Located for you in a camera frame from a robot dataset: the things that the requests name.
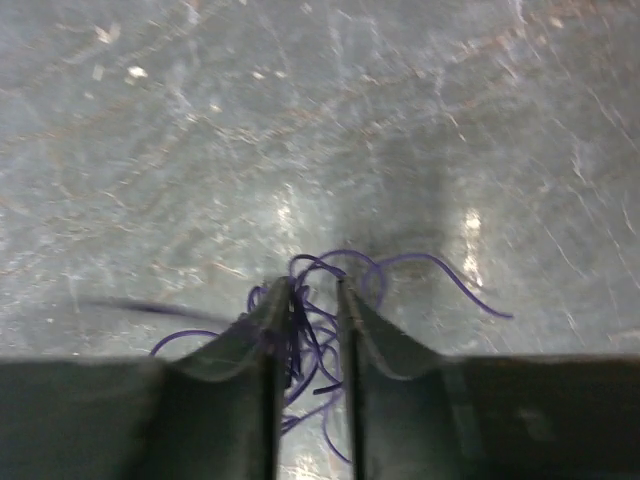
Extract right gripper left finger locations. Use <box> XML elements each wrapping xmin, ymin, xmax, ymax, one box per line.
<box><xmin>1</xmin><ymin>277</ymin><xmax>291</xmax><ymax>479</ymax></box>

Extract purple cable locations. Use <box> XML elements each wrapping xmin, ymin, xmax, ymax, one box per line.
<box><xmin>148</xmin><ymin>249</ymin><xmax>515</xmax><ymax>465</ymax></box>

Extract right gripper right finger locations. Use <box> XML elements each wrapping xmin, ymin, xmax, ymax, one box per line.
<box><xmin>337</xmin><ymin>279</ymin><xmax>639</xmax><ymax>479</ymax></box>

